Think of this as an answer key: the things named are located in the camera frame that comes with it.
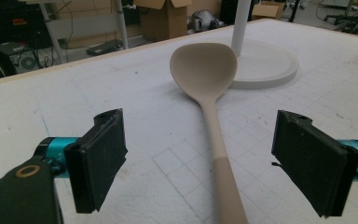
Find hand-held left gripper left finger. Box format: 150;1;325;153
34;107;129;215

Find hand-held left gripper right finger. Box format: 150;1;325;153
270;109;358;218

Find black computer case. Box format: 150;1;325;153
0;41;42;77

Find small cardboard box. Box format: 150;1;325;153
251;0;286;21

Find black flat device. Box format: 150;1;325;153
85;39;125;57

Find white metal frame stand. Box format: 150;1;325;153
18;0;130;64

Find beige silicone spoon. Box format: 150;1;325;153
169;42;250;224

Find large open cardboard box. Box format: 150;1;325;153
132;0;194;42

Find grey bag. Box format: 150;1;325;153
187;9;226;34

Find white round stand base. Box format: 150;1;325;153
228;0;300;91

